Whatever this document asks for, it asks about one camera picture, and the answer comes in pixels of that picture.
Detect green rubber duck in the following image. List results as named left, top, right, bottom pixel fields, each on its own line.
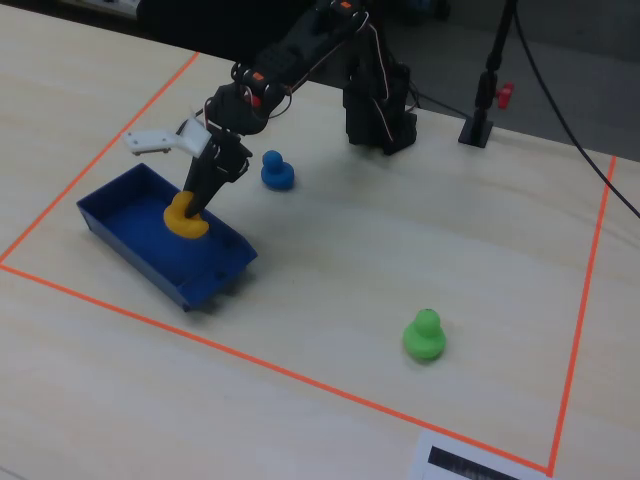
left=401, top=307, right=448, bottom=365

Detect white paper with black print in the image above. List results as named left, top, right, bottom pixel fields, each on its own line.
left=406, top=428, right=552, bottom=480

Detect blue rubber duck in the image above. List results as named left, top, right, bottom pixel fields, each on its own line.
left=259, top=149, right=296, bottom=192

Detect thick black cable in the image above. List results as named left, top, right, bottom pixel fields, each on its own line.
left=511, top=0, right=640, bottom=222

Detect blue plastic box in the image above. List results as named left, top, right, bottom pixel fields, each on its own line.
left=75, top=161, right=260, bottom=314

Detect thin black cable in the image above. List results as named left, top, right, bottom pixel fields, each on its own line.
left=413, top=91, right=472, bottom=120

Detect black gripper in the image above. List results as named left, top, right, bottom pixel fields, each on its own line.
left=181, top=83, right=267, bottom=220

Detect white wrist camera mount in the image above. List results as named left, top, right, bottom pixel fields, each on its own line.
left=122, top=116, right=212, bottom=158

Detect black camera stand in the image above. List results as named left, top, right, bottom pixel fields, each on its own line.
left=457, top=0, right=519, bottom=148

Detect yellow rubber duck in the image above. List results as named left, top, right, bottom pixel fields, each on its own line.
left=162, top=190, right=212, bottom=242

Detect orange tape strip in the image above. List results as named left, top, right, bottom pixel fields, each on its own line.
left=0, top=50, right=201, bottom=265
left=546, top=154, right=617, bottom=477
left=0, top=262, right=553, bottom=476

